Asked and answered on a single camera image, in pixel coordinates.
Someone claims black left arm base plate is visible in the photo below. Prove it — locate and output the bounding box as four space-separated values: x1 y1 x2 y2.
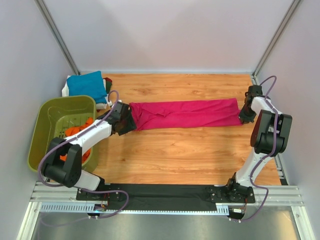
76 184 127 202

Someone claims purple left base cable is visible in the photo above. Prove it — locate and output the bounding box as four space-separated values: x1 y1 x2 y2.
39 188 130 227

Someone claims black cloth strip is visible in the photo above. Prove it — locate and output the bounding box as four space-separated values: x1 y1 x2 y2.
108 183 227 212

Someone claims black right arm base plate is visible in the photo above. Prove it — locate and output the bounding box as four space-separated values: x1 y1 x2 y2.
205 185 256 204

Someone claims orange t shirt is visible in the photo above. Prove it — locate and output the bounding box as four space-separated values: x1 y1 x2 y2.
59 117 95 163

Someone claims folded blue t shirt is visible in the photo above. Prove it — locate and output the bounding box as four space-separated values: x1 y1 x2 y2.
66 71 107 104

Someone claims olive green plastic basket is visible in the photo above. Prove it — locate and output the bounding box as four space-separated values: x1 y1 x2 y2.
27 95 97 172

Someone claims folded dark red t shirt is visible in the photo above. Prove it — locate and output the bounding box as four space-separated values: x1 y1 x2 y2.
103 77 113 83

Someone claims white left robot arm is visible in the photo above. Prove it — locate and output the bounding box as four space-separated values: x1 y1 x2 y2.
38 101 137 201

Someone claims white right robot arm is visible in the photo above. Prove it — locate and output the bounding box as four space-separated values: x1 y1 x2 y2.
225 84 293 202

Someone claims magenta pink t shirt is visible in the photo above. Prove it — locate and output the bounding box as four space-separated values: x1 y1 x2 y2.
129 98 241 131

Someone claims slotted grey cable duct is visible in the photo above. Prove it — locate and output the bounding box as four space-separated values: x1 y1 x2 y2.
39 202 245 216

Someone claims right aluminium corner post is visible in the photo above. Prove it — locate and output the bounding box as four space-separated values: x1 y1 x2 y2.
251 0 303 80

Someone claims aluminium front rail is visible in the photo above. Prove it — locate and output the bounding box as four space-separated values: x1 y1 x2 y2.
29 182 304 207

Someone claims folded white t shirt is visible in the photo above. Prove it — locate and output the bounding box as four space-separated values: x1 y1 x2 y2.
61 83 108 111

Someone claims folded dark green t shirt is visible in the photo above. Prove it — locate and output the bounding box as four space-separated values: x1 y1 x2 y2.
105 81 113 94

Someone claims aluminium corner post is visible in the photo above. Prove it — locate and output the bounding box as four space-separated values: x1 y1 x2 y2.
251 0 303 80
34 0 81 75

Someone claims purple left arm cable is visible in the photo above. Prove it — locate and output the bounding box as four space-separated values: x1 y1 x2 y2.
36 90 120 188

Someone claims left aluminium corner post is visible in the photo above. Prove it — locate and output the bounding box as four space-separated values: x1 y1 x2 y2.
34 0 81 75

